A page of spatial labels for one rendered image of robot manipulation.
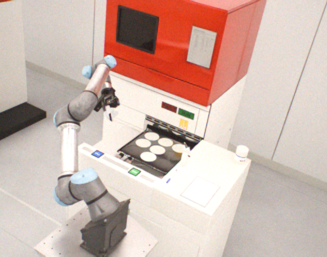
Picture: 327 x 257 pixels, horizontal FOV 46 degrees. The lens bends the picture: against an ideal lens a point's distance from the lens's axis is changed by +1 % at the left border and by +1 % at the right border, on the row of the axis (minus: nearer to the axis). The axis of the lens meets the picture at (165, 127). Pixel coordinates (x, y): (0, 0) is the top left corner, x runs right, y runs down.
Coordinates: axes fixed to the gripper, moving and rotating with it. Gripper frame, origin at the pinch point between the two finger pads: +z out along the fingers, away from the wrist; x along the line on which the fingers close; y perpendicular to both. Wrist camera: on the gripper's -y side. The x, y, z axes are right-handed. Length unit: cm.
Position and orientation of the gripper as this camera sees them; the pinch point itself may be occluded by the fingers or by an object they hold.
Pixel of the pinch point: (109, 119)
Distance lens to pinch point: 227.5
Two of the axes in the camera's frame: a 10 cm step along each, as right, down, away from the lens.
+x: 4.6, 3.9, 8.0
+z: 2.3, 8.1, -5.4
